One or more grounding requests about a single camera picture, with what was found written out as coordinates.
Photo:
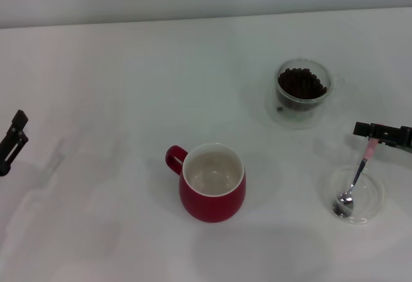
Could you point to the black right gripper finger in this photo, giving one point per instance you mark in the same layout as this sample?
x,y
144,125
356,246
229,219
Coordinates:
x,y
363,129
392,135

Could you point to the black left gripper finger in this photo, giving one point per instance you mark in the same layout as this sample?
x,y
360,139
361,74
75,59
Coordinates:
x,y
16,127

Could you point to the clear glass saucer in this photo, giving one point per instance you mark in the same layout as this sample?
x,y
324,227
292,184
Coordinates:
x,y
273,118
370,198

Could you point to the pile of coffee beans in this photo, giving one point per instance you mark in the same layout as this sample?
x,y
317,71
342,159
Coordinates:
x,y
301,84

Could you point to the clear double-walled glass cup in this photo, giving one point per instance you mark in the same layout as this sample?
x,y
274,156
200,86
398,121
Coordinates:
x,y
279,97

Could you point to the red ceramic mug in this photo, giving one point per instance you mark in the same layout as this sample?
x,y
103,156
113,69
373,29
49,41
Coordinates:
x,y
212,204

